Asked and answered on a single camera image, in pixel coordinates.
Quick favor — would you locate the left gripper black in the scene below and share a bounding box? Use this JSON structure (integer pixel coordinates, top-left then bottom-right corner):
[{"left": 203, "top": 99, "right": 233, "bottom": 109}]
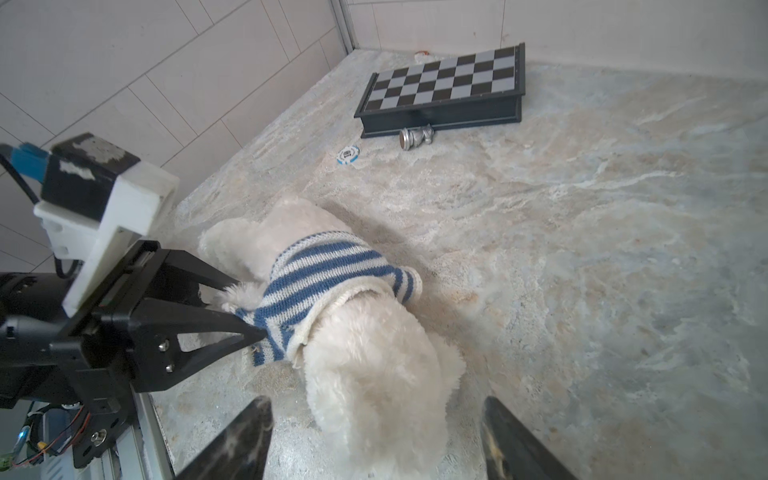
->
[{"left": 1, "top": 241, "right": 266, "bottom": 468}]

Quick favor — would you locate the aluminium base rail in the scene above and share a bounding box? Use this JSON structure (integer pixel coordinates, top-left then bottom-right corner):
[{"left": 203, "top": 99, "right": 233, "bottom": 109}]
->
[{"left": 40, "top": 393, "right": 175, "bottom": 480}]

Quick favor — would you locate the small poker chip on table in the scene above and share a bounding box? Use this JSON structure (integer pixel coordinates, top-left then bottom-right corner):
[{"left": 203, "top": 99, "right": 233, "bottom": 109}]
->
[{"left": 336, "top": 145, "right": 360, "bottom": 165}]

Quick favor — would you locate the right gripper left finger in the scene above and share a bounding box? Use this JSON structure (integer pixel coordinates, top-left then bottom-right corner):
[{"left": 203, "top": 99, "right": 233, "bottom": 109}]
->
[{"left": 175, "top": 396, "right": 274, "bottom": 480}]

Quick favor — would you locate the silver chess piece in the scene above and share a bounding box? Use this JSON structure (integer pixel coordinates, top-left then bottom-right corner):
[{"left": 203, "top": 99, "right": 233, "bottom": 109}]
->
[{"left": 398, "top": 125, "right": 434, "bottom": 151}]

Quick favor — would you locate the black white chessboard box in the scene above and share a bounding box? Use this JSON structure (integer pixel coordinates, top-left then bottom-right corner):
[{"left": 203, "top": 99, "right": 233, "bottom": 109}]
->
[{"left": 354, "top": 43, "right": 526, "bottom": 138}]

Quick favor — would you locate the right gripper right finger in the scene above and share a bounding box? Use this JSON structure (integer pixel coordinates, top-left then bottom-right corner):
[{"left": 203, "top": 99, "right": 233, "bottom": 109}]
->
[{"left": 480, "top": 396, "right": 577, "bottom": 480}]

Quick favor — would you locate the white teddy bear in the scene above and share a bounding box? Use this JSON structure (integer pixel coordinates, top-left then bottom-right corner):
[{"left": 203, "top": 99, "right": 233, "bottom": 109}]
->
[{"left": 198, "top": 197, "right": 466, "bottom": 479}]

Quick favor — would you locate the blue white striped sweater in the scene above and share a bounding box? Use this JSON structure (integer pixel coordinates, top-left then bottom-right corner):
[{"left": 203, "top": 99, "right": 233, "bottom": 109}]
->
[{"left": 235, "top": 231, "right": 422, "bottom": 366}]

